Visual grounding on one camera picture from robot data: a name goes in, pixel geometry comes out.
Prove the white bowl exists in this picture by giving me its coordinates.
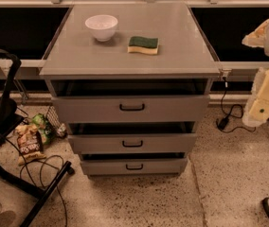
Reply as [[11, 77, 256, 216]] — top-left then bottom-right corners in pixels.
[[84, 14, 118, 42]]

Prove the green yellow sponge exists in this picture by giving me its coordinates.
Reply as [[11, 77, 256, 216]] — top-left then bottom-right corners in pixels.
[[128, 36, 159, 55]]

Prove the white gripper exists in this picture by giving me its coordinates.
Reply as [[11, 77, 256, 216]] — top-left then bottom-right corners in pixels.
[[242, 68, 269, 127]]

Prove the black floor cable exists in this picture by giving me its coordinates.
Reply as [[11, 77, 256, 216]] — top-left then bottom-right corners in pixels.
[[0, 123, 69, 227]]

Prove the grey bottom drawer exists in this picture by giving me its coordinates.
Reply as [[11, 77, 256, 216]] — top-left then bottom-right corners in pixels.
[[81, 158, 188, 176]]

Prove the grey top drawer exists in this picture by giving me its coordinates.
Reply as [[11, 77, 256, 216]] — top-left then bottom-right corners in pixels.
[[52, 96, 209, 123]]

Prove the metal window railing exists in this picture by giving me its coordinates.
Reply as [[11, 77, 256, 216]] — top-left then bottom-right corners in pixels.
[[0, 0, 269, 80]]

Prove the green chip bag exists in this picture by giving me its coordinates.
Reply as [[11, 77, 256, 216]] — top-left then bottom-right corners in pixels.
[[31, 113, 55, 145]]

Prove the wire mesh basket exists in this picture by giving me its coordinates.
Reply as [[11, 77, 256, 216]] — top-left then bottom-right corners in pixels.
[[46, 106, 66, 138]]

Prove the grey drawer cabinet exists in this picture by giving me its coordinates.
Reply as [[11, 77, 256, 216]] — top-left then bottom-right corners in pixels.
[[41, 2, 219, 176]]

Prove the grey drawer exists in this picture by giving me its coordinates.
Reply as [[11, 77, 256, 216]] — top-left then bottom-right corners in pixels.
[[68, 133, 197, 154], [52, 96, 209, 123], [81, 158, 188, 176]]

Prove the grey middle drawer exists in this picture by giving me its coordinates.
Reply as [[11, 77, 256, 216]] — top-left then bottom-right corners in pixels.
[[68, 133, 197, 154]]

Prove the brown chip bag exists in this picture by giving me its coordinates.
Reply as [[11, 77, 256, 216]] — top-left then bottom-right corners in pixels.
[[15, 125, 45, 166]]

